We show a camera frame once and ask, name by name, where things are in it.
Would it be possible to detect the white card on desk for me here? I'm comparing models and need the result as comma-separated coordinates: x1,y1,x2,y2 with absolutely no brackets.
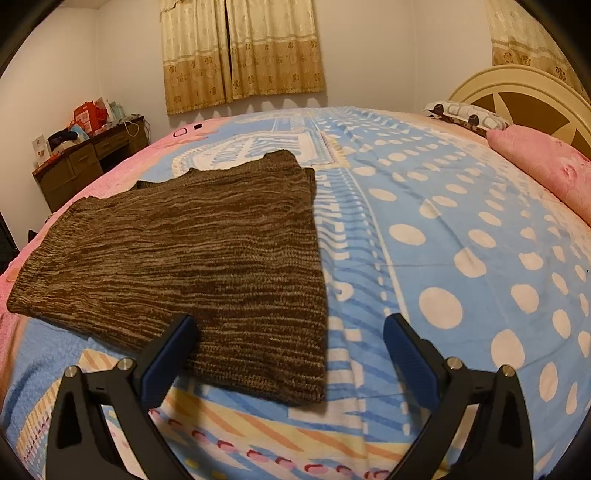
32,134,52,166

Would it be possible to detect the brown knitted sweater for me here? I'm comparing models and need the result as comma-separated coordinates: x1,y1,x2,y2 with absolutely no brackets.
6,150,328,406

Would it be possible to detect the blue polka dot bedsheet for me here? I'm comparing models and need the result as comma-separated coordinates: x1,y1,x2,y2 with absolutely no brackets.
0,106,591,480

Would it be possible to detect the cream wooden headboard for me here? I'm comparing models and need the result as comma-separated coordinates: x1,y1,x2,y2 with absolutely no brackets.
450,65,591,156

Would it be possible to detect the pink fleece blanket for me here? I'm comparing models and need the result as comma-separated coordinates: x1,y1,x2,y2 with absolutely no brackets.
1,117,229,405

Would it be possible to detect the black bag on desk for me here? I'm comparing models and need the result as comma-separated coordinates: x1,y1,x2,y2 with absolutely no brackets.
48,129,79,153

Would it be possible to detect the beige patterned window curtain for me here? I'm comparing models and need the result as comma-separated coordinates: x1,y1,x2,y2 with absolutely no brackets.
159,1,325,116

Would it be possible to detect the dark wooden desk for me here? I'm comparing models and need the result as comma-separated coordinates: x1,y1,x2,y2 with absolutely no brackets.
32,115,148,212

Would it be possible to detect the pink pillow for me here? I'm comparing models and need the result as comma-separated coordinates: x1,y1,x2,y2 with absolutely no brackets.
487,125,591,223

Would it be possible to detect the red gift box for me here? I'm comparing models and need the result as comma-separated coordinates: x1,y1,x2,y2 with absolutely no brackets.
73,102,108,136

